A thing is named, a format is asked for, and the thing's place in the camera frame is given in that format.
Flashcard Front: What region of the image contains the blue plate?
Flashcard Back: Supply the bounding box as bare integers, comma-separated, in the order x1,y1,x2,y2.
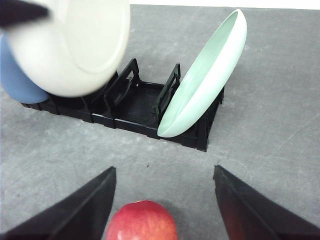
0,33,49,104

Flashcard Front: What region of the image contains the light green plate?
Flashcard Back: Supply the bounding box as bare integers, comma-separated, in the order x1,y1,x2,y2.
157,9,248,138

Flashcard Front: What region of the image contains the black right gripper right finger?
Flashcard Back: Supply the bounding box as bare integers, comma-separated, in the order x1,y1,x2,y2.
213,165,320,240

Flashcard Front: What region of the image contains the black plastic dish rack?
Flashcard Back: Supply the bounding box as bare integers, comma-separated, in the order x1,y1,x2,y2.
21,58,225,152

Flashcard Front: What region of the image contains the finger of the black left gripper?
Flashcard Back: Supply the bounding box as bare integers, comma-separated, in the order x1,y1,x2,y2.
0,0,50,28

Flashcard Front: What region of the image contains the red pomegranate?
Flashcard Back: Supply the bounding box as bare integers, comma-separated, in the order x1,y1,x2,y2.
106,200,178,240

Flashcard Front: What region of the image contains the white plate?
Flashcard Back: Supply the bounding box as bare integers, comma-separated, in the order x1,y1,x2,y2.
5,0,131,98

